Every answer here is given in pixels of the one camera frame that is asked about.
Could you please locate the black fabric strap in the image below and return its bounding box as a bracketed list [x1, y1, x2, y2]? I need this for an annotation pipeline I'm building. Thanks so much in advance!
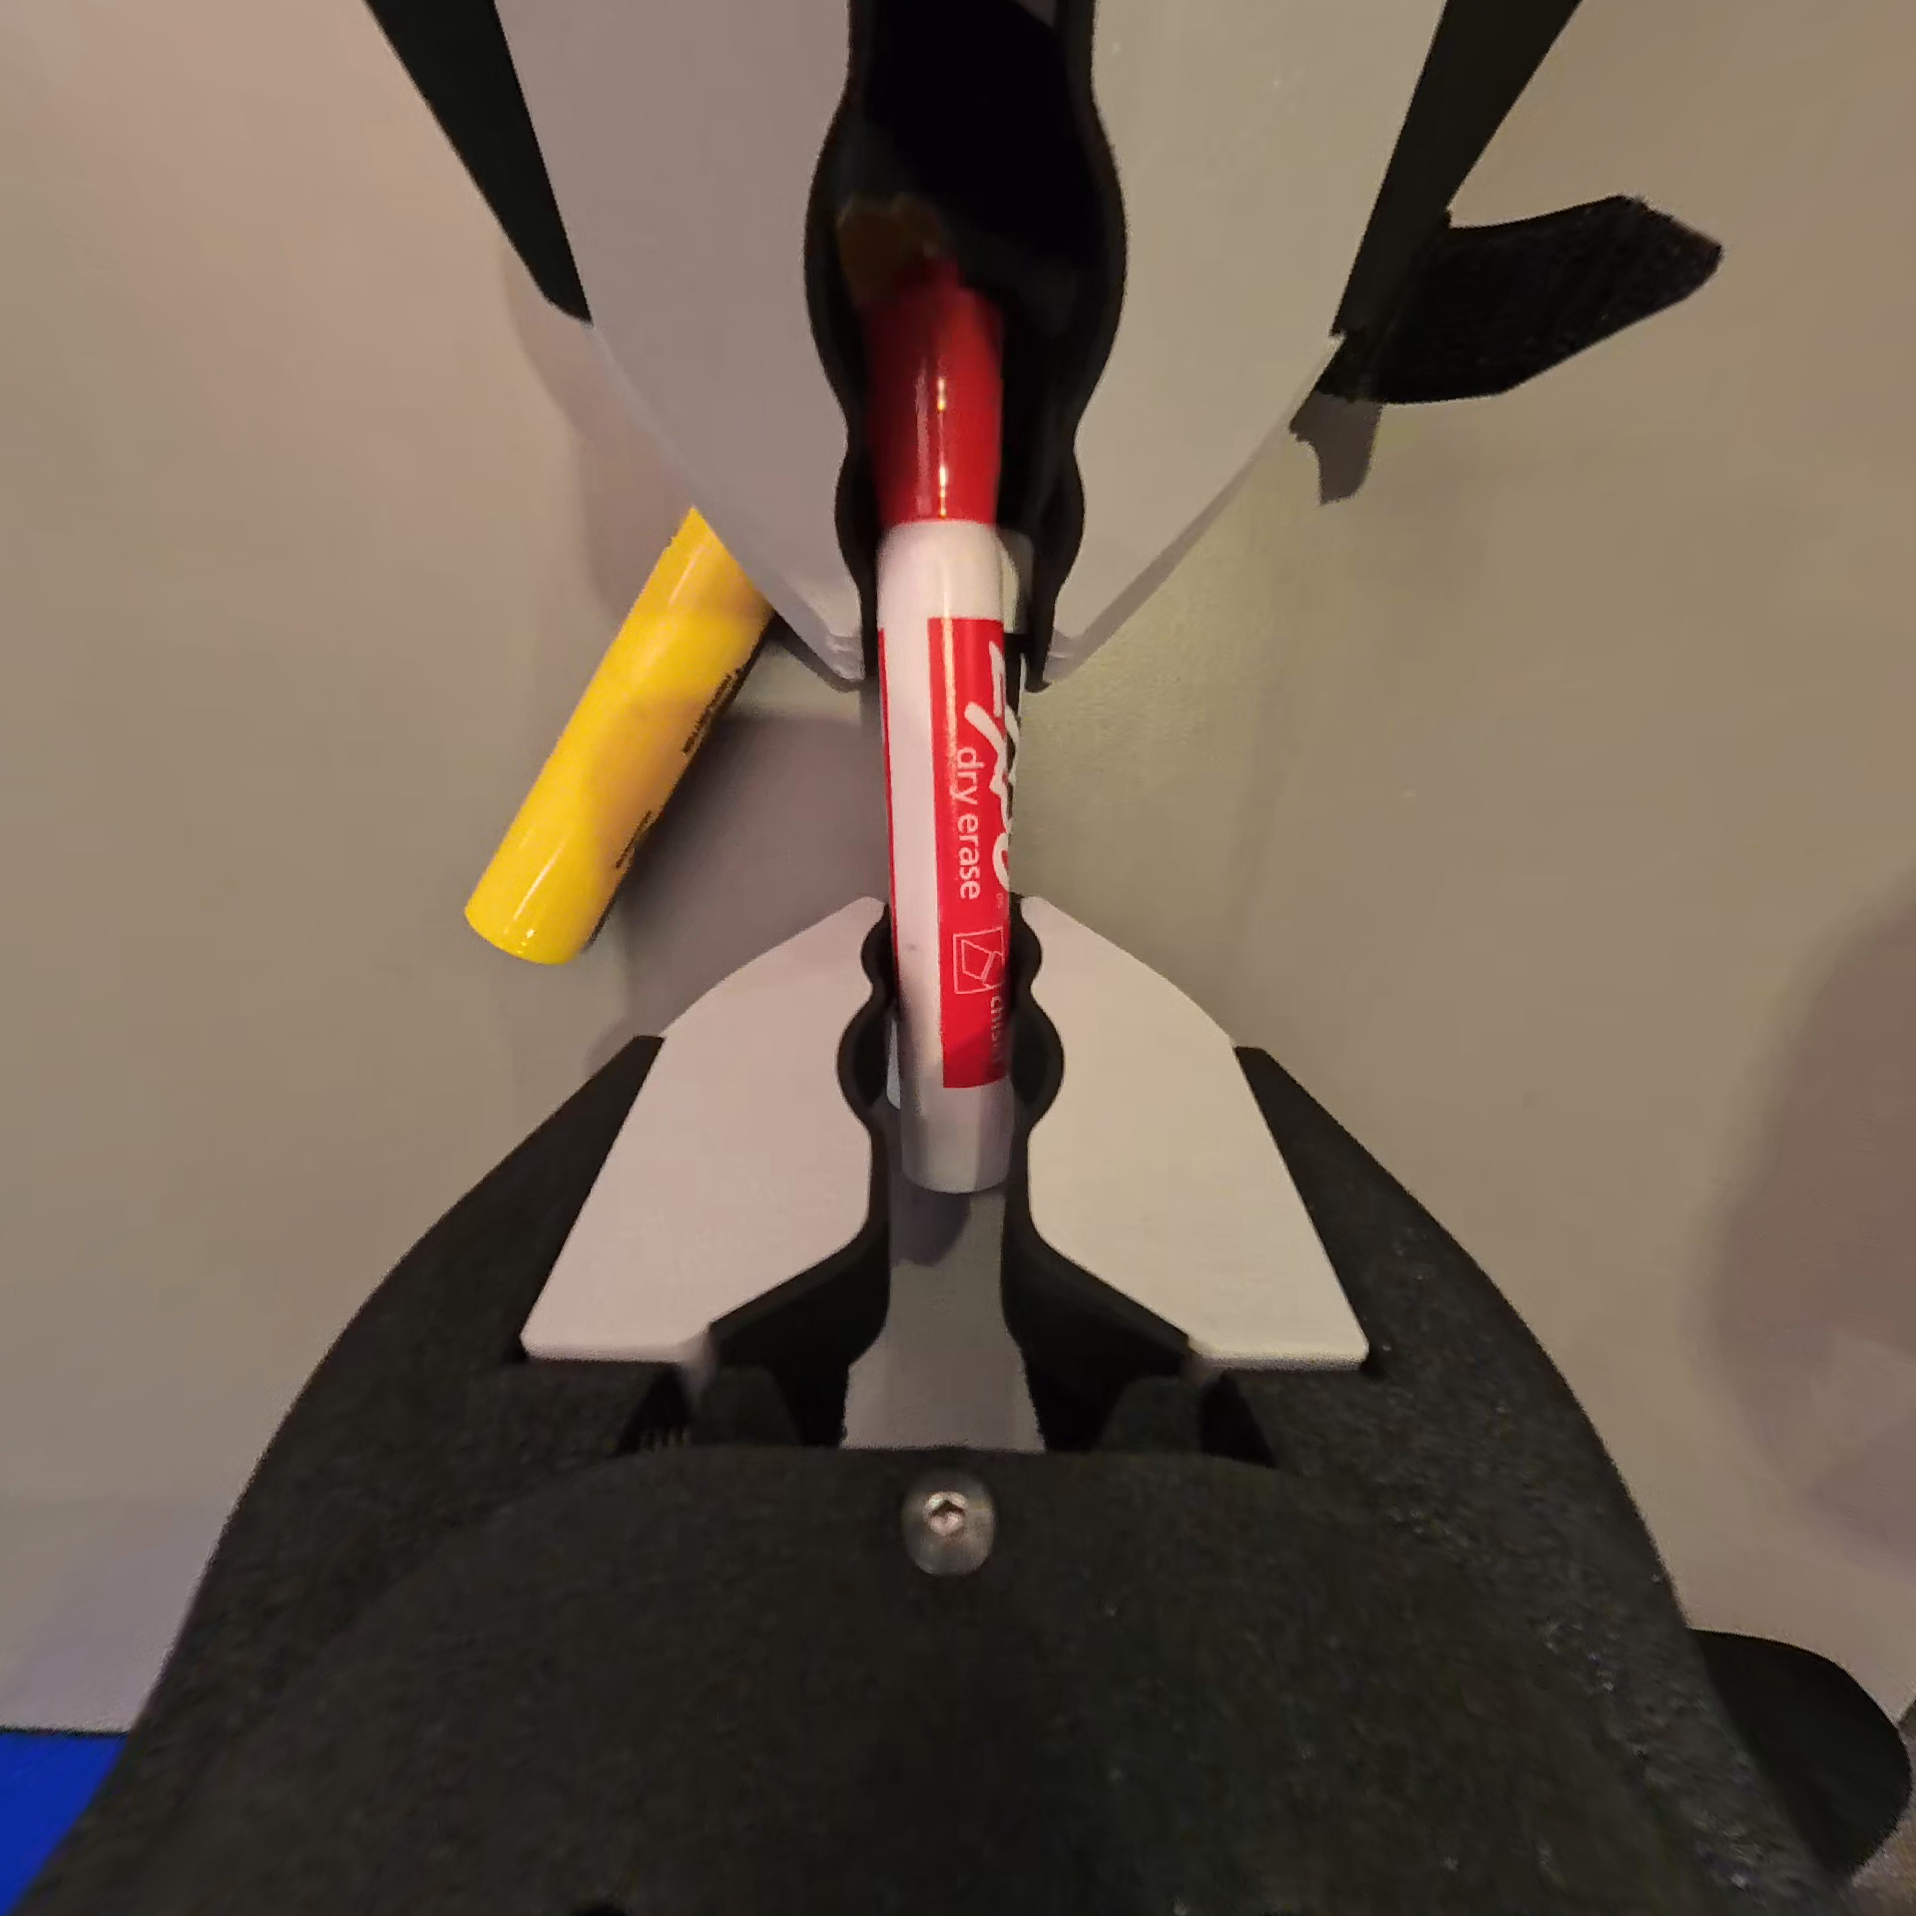
[1329, 191, 1726, 408]

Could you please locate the yellow marker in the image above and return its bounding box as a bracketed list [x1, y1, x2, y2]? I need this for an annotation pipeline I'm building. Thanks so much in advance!
[462, 507, 780, 967]

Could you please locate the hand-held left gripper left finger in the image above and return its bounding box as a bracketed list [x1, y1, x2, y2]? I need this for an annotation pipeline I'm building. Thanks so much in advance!
[517, 895, 902, 1372]

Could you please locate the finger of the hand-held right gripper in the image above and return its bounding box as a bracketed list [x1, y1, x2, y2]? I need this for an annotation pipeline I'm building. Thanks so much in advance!
[454, 0, 883, 693]
[1028, 0, 1450, 693]

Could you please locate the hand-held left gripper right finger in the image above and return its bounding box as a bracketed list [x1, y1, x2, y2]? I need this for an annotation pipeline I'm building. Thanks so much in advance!
[1006, 893, 1373, 1374]

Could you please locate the red dry erase marker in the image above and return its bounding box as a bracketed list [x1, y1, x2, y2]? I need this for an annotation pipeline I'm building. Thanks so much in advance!
[865, 275, 1031, 1196]

